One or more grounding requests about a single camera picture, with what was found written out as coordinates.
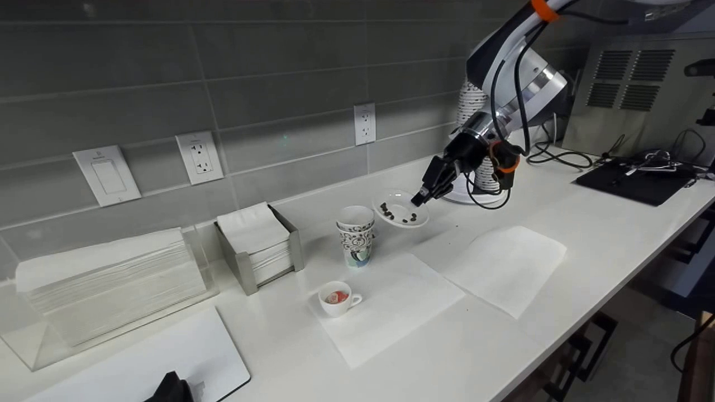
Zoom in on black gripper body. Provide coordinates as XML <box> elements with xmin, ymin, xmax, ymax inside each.
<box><xmin>444</xmin><ymin>131</ymin><xmax>496</xmax><ymax>178</ymax></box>

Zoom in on round white cup tray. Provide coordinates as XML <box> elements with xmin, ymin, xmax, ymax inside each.
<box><xmin>444</xmin><ymin>174</ymin><xmax>517</xmax><ymax>208</ymax></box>

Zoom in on white paper napkin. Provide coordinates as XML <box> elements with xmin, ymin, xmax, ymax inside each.
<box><xmin>315</xmin><ymin>252</ymin><xmax>468</xmax><ymax>372</ymax></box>
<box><xmin>411</xmin><ymin>222</ymin><xmax>567</xmax><ymax>322</ymax></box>

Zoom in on metal napkin holder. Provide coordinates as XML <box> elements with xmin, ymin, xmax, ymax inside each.
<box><xmin>213</xmin><ymin>200</ymin><xmax>306</xmax><ymax>297</ymax></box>

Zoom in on black counter mat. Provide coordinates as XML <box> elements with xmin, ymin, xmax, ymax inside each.
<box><xmin>573</xmin><ymin>155</ymin><xmax>700</xmax><ymax>208</ymax></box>

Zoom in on folded white napkin stack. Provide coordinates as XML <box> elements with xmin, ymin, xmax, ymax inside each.
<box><xmin>218</xmin><ymin>200</ymin><xmax>288</xmax><ymax>286</ymax></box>

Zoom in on black metal stool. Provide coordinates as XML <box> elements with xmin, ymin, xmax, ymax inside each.
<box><xmin>541</xmin><ymin>309</ymin><xmax>622</xmax><ymax>402</ymax></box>

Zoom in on dark blue cabinet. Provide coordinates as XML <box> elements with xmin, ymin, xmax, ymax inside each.
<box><xmin>638</xmin><ymin>209</ymin><xmax>715</xmax><ymax>319</ymax></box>

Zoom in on small black object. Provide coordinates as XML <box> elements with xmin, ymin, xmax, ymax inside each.
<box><xmin>144</xmin><ymin>369</ymin><xmax>198</xmax><ymax>402</ymax></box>

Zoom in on wrist camera orange mount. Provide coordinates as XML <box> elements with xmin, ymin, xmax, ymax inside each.
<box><xmin>488</xmin><ymin>139</ymin><xmax>526</xmax><ymax>180</ymax></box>

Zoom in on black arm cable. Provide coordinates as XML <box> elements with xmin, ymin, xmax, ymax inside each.
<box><xmin>465</xmin><ymin>19</ymin><xmax>541</xmax><ymax>211</ymax></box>

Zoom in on white wall outlet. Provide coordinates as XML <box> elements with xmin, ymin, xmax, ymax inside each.
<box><xmin>174</xmin><ymin>129</ymin><xmax>227</xmax><ymax>187</ymax></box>
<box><xmin>351</xmin><ymin>102</ymin><xmax>380</xmax><ymax>146</ymax></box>

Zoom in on black counter cable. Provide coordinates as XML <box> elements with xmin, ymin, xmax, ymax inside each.
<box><xmin>523</xmin><ymin>118</ymin><xmax>600</xmax><ymax>172</ymax></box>

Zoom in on orange cable strap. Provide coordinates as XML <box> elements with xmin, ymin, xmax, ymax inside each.
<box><xmin>529</xmin><ymin>0</ymin><xmax>564</xmax><ymax>25</ymax></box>

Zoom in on tangled grey cables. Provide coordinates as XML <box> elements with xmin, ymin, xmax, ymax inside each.
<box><xmin>623</xmin><ymin>145</ymin><xmax>706</xmax><ymax>178</ymax></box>

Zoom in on brown wooden post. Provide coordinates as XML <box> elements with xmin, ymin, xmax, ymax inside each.
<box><xmin>678</xmin><ymin>309</ymin><xmax>715</xmax><ymax>402</ymax></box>

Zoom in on white blank switch plate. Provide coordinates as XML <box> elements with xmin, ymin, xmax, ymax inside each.
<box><xmin>71</xmin><ymin>142</ymin><xmax>144</xmax><ymax>208</ymax></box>

